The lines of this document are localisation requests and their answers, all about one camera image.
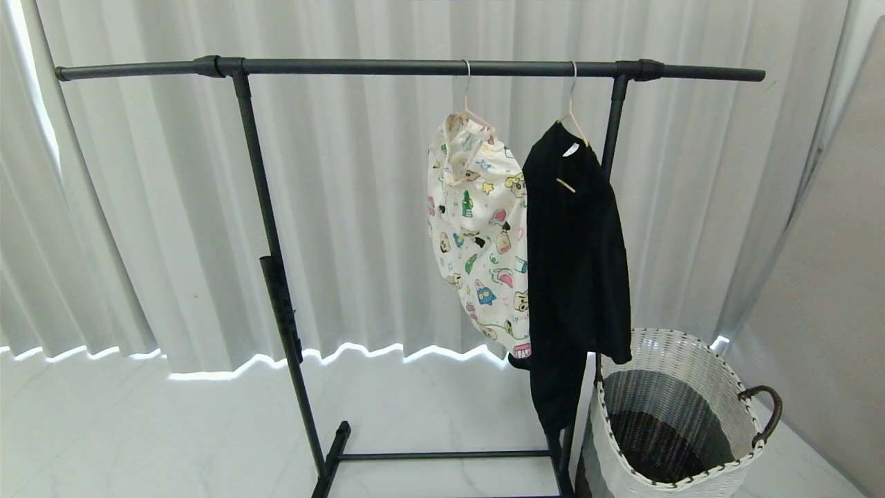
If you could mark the white laundry basket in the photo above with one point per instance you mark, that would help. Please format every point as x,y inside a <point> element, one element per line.
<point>664,360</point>

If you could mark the pink clothes hanger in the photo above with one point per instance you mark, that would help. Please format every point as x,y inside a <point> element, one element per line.
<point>467,90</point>
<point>572,97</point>

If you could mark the white curtain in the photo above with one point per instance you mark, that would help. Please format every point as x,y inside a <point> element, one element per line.
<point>346,207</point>

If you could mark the black garment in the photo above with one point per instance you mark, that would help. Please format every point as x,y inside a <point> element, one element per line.
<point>574,277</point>

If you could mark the black clothes rack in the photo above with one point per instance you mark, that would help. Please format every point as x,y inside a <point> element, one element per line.
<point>387,67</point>

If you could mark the cream printed garment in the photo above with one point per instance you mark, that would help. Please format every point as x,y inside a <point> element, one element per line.
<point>477,228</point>

